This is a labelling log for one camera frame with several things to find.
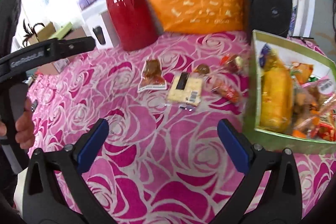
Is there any yellow snack packet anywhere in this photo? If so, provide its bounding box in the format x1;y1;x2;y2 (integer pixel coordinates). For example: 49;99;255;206
260;47;294;133

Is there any brown snack clear packet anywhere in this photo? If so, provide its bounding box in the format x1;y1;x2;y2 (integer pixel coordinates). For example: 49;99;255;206
137;59;167;93

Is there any cracker packet clear wrap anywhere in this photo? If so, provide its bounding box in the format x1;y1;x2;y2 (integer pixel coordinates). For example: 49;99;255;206
167;72;203;112

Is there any round brown candy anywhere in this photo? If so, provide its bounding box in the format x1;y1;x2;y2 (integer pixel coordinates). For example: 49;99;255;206
194;64;210;75

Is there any chocolate treat clear wrap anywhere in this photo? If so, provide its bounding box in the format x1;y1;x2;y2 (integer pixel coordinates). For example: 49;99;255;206
220;54;249;75

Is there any person's left hand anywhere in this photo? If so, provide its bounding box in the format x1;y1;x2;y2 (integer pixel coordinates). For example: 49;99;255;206
15;98;35;149

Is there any cardboard box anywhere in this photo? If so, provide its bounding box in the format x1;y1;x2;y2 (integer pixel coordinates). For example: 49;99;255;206
37;27;89;75

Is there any light green flat box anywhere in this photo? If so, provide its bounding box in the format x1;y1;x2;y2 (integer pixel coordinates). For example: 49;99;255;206
49;22;72;40

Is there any brown paper bag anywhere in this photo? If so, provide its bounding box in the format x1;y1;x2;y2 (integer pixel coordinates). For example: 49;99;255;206
22;20;56;48

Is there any white box with cup picture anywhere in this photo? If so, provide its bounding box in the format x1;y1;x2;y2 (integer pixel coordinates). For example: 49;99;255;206
82;8;120;50

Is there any green rimmed white tray box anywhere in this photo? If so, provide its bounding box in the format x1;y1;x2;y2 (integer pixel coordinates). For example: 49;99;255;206
243;31;335;155

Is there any red thermos jug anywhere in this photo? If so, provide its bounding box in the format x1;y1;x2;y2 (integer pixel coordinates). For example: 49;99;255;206
106;0;158;52

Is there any pink rose tablecloth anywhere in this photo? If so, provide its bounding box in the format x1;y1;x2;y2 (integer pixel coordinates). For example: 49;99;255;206
27;31;333;224

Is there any pink label snack packet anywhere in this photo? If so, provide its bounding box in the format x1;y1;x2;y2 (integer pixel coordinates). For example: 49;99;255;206
302;76;335;104

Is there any orange chips packet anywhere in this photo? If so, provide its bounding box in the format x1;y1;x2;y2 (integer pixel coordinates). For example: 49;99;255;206
290;62;314;85

